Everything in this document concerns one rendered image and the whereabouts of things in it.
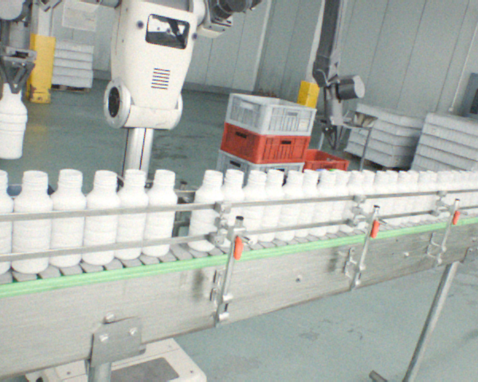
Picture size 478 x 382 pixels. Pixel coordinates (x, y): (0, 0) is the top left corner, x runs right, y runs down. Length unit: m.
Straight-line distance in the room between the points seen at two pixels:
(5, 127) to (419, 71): 11.89
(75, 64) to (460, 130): 7.43
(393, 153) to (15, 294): 7.61
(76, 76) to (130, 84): 9.07
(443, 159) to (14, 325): 7.12
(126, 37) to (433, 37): 11.45
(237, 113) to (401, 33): 9.90
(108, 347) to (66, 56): 9.64
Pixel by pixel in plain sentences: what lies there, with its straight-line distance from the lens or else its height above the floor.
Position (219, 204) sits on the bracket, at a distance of 0.93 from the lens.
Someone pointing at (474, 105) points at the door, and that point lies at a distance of 11.80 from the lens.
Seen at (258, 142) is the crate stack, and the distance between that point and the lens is 3.39.
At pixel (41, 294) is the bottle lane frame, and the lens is 0.83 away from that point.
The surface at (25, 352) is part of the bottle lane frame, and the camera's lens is 0.89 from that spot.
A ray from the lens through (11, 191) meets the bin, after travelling 1.41.
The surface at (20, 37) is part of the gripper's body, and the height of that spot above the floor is 1.35.
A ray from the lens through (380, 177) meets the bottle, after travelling 1.37.
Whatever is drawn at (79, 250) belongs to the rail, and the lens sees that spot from 0.83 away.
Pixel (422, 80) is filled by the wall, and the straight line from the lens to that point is 12.53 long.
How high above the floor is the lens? 1.40
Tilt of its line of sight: 17 degrees down
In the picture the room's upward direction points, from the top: 12 degrees clockwise
